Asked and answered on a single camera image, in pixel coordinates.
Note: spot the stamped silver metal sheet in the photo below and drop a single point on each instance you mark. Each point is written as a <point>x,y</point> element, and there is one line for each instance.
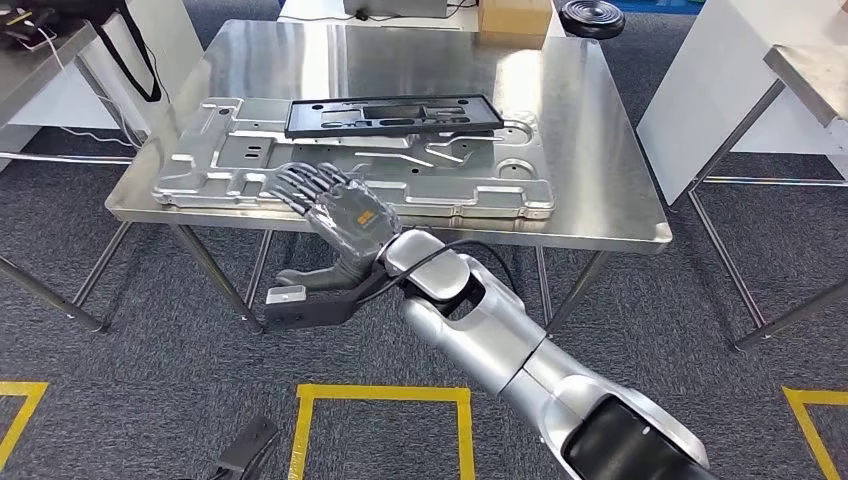
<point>464,185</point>

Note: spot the white cabinet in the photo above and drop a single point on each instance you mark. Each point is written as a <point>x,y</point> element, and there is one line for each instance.
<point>179,40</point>
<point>702,99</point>

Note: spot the yellow floor tape square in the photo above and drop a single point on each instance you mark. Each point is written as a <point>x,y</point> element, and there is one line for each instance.
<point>23,414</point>
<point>384,393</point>
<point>805,417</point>

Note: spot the black round stool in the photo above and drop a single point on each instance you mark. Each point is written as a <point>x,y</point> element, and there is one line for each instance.
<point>593,16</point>

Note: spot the steel workbench table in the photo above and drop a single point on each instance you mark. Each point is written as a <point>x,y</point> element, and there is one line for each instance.
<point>596,166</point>

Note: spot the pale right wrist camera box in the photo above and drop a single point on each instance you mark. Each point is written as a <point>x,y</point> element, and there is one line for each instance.
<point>286,295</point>

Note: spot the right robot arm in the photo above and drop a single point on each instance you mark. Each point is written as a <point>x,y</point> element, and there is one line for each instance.
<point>490,338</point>

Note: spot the blue storage rack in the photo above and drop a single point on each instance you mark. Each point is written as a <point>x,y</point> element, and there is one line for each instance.
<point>662,5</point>

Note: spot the brown cardboard box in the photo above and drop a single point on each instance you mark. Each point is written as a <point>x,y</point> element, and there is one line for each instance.
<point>513,16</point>

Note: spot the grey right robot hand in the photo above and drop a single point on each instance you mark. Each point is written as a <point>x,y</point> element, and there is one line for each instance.
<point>358,222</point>

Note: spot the black plastic panel with cutouts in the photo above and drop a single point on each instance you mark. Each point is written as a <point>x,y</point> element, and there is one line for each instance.
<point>305,122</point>

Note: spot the black right wrist camera bracket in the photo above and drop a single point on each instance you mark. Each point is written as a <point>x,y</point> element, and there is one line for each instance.
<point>318,311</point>

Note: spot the black bag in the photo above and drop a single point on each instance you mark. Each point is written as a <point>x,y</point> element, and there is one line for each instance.
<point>79,8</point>

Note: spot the steel side table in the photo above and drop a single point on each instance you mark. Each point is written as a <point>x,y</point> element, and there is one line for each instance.
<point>815,79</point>
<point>40,73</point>

